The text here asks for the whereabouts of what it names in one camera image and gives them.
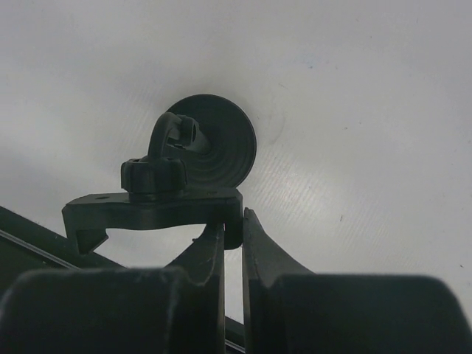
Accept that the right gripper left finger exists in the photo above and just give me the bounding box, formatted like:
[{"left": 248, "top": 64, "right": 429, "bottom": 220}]
[{"left": 1, "top": 224, "right": 225, "bottom": 353}]

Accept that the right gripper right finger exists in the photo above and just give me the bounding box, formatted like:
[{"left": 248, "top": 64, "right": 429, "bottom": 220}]
[{"left": 243, "top": 209, "right": 471, "bottom": 353}]

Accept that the black phone stand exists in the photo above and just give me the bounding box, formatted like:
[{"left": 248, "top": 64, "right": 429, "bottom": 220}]
[{"left": 62, "top": 94, "right": 257, "bottom": 255}]

